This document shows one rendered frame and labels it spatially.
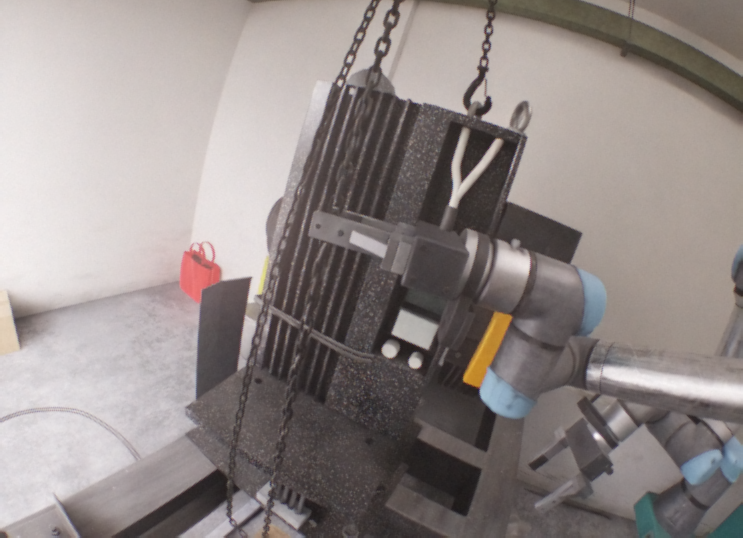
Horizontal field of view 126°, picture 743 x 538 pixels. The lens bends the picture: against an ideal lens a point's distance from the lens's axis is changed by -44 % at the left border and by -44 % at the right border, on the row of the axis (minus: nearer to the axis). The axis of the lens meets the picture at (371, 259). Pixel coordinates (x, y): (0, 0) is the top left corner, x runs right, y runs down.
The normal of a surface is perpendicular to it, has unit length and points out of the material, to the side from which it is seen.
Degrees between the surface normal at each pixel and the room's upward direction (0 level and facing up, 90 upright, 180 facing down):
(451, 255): 88
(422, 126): 90
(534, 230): 90
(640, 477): 90
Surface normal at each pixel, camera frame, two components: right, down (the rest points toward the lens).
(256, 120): -0.44, 0.14
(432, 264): -0.15, 0.22
